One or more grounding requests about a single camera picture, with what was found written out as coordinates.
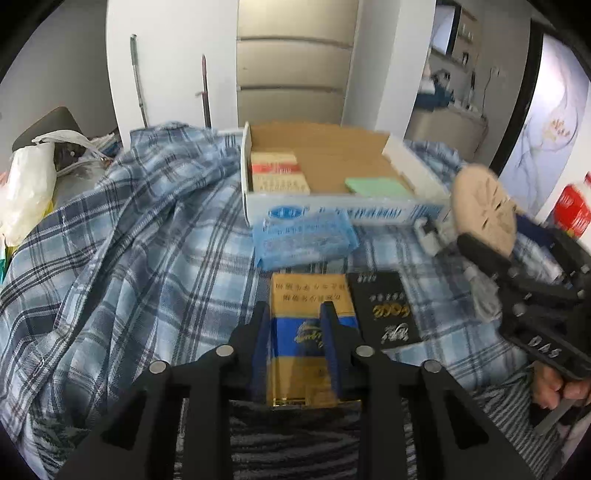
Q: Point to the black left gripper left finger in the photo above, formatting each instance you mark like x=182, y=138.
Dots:
x=137, y=438

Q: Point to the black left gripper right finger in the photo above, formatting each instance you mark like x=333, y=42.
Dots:
x=453, y=438

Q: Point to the tan round perforated disc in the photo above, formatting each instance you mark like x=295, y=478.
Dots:
x=482, y=208

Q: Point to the black Face tissue pack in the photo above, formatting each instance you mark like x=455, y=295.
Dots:
x=383, y=309

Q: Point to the yellow blue cigarette pack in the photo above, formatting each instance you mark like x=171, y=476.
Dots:
x=298, y=373

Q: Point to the green soft cloth pad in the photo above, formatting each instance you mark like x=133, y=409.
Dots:
x=378, y=187

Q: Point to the red tan cigarette pack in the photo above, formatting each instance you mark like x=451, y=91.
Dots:
x=277, y=172

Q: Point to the person's right hand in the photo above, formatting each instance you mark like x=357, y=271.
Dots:
x=549, y=388

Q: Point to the grey striped knit fabric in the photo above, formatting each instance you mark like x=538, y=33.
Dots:
x=324, y=444

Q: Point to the red drink bottle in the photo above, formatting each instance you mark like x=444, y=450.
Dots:
x=572, y=211

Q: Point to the blue plaid cloth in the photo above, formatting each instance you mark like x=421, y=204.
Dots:
x=157, y=262

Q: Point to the beige bathroom vanity cabinet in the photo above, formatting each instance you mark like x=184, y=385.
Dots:
x=458, y=128

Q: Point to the blue transparent tissue pack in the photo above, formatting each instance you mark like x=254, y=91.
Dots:
x=321, y=237

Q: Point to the white plastic bag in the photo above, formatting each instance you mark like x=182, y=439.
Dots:
x=27, y=193

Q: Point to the white cardboard tray box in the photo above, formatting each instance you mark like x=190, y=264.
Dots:
x=327, y=156

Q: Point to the grey chair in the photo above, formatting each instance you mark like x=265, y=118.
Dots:
x=60, y=118

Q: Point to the gold three-door refrigerator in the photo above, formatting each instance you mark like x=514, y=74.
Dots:
x=294, y=59

